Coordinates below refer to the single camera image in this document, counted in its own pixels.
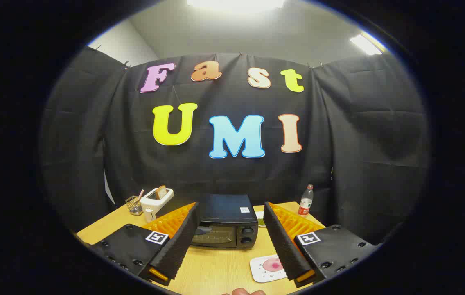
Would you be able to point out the ceiling light panel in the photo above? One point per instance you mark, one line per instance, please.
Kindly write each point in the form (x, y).
(365, 44)

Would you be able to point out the glass toaster oven door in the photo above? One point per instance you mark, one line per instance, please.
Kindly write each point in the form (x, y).
(216, 235)

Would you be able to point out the white sectioned bean dish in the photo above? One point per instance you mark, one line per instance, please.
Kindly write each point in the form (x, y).
(260, 220)

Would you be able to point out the white bread toaster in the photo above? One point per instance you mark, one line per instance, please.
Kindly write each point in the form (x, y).
(154, 205)

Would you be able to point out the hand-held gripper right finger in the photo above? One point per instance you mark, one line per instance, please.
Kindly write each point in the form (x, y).
(281, 241)

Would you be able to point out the black backdrop cloth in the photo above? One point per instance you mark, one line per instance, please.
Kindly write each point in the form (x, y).
(236, 176)

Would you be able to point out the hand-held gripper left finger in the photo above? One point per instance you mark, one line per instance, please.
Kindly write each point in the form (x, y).
(183, 237)

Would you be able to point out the clear plastic water bottle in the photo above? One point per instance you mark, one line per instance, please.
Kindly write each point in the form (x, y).
(305, 203)

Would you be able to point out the black toaster oven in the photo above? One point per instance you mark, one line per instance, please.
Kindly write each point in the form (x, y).
(224, 209)

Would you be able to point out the white square plate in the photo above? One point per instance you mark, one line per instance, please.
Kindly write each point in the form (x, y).
(259, 272)

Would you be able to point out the pink round ham slice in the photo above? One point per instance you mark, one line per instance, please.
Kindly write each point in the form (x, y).
(272, 265)

